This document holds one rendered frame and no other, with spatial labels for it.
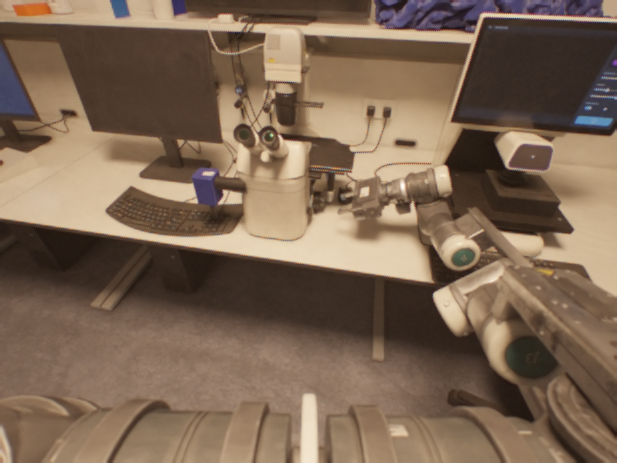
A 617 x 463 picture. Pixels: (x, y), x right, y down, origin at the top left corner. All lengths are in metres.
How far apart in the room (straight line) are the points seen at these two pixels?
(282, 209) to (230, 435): 0.73
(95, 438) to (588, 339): 0.34
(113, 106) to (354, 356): 1.45
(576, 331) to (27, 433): 0.39
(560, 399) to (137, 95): 1.30
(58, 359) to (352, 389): 1.38
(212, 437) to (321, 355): 1.37
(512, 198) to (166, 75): 1.15
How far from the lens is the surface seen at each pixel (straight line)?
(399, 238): 1.05
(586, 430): 0.29
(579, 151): 1.87
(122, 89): 1.34
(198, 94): 1.19
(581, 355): 0.31
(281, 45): 0.97
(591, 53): 1.12
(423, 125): 1.61
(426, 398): 1.61
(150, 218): 1.17
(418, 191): 0.88
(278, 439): 0.24
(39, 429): 0.30
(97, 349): 1.89
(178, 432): 0.26
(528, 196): 1.13
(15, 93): 1.83
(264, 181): 0.87
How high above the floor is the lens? 1.41
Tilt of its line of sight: 40 degrees down
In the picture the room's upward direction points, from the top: 1 degrees clockwise
